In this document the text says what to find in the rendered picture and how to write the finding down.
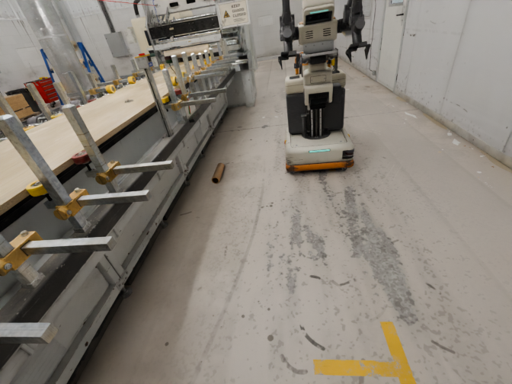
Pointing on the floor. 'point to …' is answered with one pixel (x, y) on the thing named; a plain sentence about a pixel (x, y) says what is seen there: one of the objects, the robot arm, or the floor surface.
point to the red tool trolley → (49, 94)
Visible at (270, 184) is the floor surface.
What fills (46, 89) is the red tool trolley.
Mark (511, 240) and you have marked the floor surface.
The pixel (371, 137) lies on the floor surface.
